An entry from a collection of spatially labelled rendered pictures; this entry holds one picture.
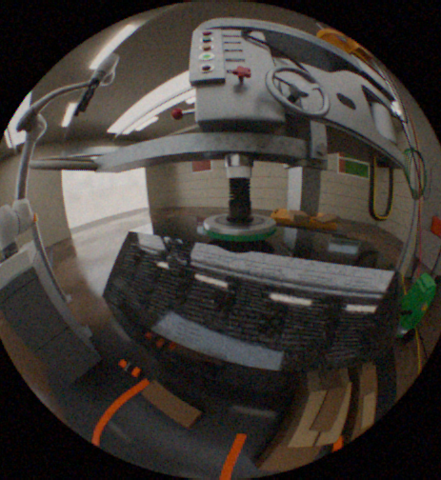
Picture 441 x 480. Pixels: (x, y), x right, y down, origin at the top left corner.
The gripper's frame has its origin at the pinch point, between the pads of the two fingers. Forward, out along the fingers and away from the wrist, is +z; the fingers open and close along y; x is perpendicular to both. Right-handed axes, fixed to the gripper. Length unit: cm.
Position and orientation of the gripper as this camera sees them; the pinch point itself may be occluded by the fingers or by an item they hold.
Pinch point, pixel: (79, 112)
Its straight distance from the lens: 101.3
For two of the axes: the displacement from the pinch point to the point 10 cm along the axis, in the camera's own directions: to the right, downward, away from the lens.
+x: 2.8, -2.7, 9.2
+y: 8.9, 4.2, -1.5
